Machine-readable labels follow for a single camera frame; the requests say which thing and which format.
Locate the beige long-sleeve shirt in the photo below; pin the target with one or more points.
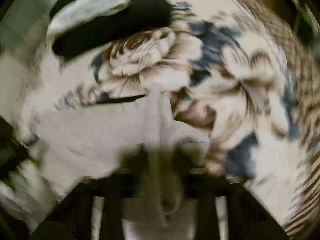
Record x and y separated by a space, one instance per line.
95 141

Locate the floral bed quilt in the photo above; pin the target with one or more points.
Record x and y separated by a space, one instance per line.
225 75

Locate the black folded garment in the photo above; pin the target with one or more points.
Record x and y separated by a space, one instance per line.
141 15

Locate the white folded garment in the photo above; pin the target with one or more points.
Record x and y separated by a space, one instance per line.
82 11

